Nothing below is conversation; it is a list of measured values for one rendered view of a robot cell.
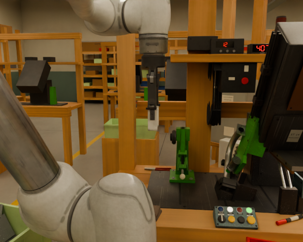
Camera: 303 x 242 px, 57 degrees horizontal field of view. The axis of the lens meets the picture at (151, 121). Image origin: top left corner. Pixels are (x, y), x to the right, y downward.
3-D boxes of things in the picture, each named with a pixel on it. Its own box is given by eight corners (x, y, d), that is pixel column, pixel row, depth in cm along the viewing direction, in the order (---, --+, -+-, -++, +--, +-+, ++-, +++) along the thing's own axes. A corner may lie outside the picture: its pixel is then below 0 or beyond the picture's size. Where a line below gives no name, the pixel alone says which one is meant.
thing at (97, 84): (154, 105, 1063) (154, 44, 1019) (78, 103, 1100) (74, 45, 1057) (155, 103, 1115) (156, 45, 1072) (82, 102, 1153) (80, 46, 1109)
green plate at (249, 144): (259, 169, 120) (276, 123, 115) (240, 163, 120) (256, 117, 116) (252, 160, 131) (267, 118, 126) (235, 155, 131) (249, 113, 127)
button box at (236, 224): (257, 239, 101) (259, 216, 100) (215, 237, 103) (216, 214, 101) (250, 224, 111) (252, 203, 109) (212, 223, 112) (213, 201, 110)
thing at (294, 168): (337, 175, 99) (339, 167, 99) (290, 174, 101) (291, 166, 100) (293, 145, 138) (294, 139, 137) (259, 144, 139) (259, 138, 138)
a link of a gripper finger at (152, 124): (157, 108, 87) (157, 108, 87) (157, 130, 89) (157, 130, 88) (147, 108, 88) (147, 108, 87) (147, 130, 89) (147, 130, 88)
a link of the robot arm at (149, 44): (136, 34, 82) (136, 54, 83) (167, 33, 81) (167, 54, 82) (140, 37, 91) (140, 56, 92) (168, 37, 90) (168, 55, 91)
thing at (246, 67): (255, 92, 139) (257, 62, 136) (220, 92, 141) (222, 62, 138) (249, 90, 151) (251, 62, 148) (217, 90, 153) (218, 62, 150)
